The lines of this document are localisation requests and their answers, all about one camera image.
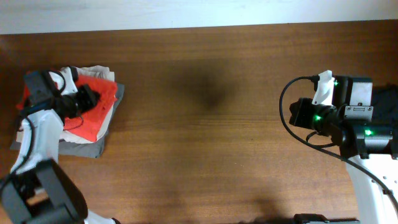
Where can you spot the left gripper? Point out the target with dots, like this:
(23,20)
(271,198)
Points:
(87,98)

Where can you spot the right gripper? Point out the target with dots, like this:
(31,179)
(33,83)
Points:
(298,108)

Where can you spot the red soccer t-shirt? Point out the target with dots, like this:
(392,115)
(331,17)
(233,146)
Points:
(96,105)

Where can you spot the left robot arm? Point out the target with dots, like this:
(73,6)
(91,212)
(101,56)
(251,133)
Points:
(37,190)

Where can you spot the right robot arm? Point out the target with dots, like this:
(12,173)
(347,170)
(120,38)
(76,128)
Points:
(341,109)

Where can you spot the folded beige garment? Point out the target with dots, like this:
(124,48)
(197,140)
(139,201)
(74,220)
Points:
(102,74)

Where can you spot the folded grey garment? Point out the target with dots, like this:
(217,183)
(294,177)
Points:
(91,150)

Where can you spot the black garment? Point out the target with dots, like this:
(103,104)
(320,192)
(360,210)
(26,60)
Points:
(384,102)

